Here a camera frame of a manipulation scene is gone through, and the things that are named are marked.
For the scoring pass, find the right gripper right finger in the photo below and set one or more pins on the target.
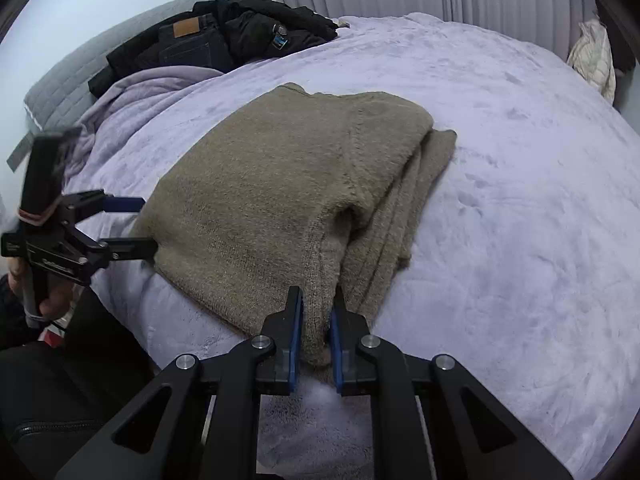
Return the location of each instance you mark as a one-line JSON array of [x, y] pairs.
[[431, 419]]

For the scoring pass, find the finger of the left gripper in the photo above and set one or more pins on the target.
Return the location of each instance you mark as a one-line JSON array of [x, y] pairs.
[[122, 205], [129, 248]]

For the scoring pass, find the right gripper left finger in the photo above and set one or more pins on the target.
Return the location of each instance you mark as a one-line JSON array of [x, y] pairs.
[[198, 419]]

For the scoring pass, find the beige knit sweater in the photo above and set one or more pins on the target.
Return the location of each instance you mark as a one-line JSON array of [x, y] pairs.
[[311, 190]]

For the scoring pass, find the person's dark clothing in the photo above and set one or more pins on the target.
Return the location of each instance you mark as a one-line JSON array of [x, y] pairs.
[[54, 399]]

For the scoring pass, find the person's left hand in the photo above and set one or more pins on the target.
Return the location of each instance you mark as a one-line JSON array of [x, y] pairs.
[[26, 281]]

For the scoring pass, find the grey padded headboard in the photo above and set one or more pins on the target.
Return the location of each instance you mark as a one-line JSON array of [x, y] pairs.
[[62, 94]]

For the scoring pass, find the lavender plush bed blanket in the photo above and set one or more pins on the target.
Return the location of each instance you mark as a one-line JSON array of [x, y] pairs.
[[525, 267]]

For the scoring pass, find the dark blue jeans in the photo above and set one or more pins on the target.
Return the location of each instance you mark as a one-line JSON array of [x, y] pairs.
[[194, 42]]

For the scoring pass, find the black jacket on bed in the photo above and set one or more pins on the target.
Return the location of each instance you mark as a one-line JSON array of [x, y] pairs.
[[253, 30]]

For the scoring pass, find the cream puffer jacket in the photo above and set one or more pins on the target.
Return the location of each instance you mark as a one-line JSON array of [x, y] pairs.
[[591, 57]]

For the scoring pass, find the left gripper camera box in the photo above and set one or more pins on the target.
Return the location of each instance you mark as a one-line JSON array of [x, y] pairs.
[[45, 173]]

